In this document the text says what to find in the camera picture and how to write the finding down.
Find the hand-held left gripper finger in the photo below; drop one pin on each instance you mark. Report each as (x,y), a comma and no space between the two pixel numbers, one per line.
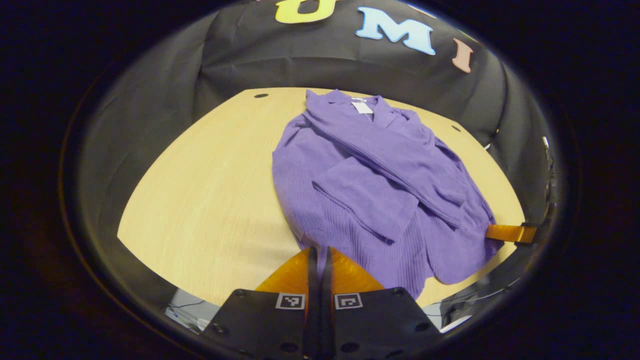
(325,320)
(312,320)

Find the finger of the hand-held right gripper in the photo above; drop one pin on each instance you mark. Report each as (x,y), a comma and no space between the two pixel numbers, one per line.
(505,233)

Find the purple knit cardigan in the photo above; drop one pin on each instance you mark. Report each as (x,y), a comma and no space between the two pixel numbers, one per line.
(375,175)

